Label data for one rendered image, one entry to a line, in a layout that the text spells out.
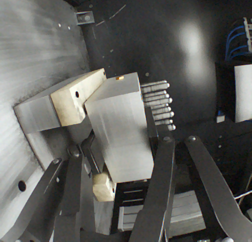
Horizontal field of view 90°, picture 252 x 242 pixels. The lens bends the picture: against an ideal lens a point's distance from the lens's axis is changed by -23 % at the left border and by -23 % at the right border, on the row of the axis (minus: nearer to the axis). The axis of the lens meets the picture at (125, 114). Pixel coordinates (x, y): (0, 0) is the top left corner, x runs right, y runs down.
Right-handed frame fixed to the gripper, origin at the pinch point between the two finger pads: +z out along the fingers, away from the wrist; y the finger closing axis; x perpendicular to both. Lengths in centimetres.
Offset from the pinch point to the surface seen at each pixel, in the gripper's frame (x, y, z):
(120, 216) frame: -24.6, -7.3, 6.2
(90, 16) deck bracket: 20.8, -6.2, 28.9
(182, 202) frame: -24.7, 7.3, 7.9
